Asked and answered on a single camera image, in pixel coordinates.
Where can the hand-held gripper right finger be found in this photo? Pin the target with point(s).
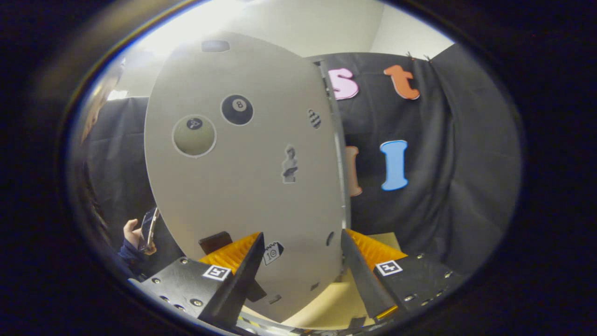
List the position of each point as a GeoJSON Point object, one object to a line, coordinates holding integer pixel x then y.
{"type": "Point", "coordinates": [361, 275]}

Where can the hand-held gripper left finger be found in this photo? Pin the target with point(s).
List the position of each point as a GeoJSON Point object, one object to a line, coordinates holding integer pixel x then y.
{"type": "Point", "coordinates": [242, 280]}

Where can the white cabinet door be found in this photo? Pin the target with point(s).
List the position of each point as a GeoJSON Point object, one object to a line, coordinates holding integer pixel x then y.
{"type": "Point", "coordinates": [242, 186]}

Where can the dark grey cabinet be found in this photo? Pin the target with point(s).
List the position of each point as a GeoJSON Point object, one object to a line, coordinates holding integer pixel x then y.
{"type": "Point", "coordinates": [344, 186]}

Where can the dark smartphone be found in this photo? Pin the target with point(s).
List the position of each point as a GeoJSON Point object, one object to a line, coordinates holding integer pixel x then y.
{"type": "Point", "coordinates": [149, 226]}

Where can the black backdrop cloth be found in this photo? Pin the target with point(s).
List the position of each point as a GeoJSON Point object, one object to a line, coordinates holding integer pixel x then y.
{"type": "Point", "coordinates": [457, 163]}

